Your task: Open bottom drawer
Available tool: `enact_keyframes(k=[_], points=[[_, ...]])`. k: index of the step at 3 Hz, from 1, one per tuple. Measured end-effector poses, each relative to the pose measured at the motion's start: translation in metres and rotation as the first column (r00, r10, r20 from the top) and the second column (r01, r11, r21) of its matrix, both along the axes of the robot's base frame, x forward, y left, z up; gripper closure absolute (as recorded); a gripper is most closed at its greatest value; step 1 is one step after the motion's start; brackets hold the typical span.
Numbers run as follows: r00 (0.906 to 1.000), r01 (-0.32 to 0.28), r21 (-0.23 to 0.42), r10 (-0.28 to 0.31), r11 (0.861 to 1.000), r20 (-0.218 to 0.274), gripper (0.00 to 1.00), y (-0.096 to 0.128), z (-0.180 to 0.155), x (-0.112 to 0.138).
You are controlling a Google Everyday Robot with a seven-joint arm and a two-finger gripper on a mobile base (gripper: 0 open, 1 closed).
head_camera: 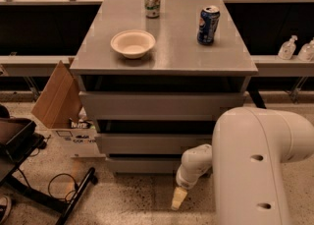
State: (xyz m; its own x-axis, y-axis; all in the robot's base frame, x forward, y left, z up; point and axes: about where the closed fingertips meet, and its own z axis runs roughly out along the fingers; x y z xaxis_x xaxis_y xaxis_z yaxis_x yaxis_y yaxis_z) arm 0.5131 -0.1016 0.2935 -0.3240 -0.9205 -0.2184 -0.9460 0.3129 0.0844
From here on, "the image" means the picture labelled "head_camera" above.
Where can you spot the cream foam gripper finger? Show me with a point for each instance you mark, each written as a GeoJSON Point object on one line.
{"type": "Point", "coordinates": [178, 197]}

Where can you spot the grey bottom drawer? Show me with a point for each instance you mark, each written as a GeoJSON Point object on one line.
{"type": "Point", "coordinates": [142, 165]}

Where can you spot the grey drawer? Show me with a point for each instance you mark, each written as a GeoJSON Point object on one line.
{"type": "Point", "coordinates": [161, 106]}
{"type": "Point", "coordinates": [148, 143]}
{"type": "Point", "coordinates": [142, 165]}

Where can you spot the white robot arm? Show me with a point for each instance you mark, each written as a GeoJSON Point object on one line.
{"type": "Point", "coordinates": [248, 147]}

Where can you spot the grey middle drawer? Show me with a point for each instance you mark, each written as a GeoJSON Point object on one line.
{"type": "Point", "coordinates": [148, 143]}

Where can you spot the grey top drawer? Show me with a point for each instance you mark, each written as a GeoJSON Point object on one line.
{"type": "Point", "coordinates": [161, 106]}

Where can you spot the grey drawer cabinet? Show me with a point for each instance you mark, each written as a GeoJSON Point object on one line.
{"type": "Point", "coordinates": [176, 63]}

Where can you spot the white printed cardboard box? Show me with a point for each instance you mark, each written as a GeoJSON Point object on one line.
{"type": "Point", "coordinates": [78, 140]}

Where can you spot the brown cardboard flap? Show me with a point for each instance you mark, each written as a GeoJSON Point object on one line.
{"type": "Point", "coordinates": [58, 104]}

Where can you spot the white paper bowl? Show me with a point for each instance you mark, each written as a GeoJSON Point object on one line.
{"type": "Point", "coordinates": [133, 43]}

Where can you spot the shoe tip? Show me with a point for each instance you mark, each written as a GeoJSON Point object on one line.
{"type": "Point", "coordinates": [5, 208]}

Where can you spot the blue pepsi can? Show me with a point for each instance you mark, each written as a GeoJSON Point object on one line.
{"type": "Point", "coordinates": [208, 22]}

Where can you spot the clear sanitizer bottle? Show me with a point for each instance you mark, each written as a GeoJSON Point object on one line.
{"type": "Point", "coordinates": [306, 52]}
{"type": "Point", "coordinates": [287, 49]}

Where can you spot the green white soda can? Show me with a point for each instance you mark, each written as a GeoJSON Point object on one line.
{"type": "Point", "coordinates": [152, 8]}

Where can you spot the grey metal rail shelf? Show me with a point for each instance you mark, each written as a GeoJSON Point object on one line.
{"type": "Point", "coordinates": [41, 66]}

